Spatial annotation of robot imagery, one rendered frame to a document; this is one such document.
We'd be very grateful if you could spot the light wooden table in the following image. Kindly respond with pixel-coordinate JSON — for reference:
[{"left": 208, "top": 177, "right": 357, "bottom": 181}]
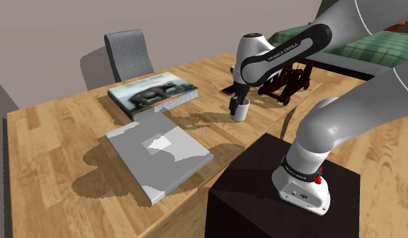
[{"left": 5, "top": 52, "right": 323, "bottom": 238}]

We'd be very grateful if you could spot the grey upholstered chair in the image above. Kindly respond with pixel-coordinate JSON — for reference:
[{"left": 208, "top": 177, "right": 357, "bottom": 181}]
[{"left": 104, "top": 28, "right": 156, "bottom": 84}]

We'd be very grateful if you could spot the flat grey book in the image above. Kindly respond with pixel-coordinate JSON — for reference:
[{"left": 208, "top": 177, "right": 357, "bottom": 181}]
[{"left": 105, "top": 112, "right": 215, "bottom": 206}]

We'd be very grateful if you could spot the dark brown wooden toy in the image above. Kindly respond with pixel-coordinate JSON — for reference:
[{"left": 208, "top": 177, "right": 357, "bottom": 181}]
[{"left": 257, "top": 58, "right": 315, "bottom": 107}]

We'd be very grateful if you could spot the dark robot stand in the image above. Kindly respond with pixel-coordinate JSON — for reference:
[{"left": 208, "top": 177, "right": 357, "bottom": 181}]
[{"left": 204, "top": 133, "right": 361, "bottom": 238}]

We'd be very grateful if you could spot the white mug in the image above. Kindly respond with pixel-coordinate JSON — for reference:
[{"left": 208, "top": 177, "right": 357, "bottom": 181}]
[{"left": 230, "top": 98, "right": 250, "bottom": 122}]

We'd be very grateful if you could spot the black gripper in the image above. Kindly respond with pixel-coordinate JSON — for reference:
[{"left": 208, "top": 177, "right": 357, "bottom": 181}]
[{"left": 228, "top": 80, "right": 250, "bottom": 116}]

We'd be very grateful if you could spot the rhinoceros cover book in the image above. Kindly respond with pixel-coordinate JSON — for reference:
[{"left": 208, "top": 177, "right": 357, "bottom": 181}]
[{"left": 107, "top": 72, "right": 200, "bottom": 122}]

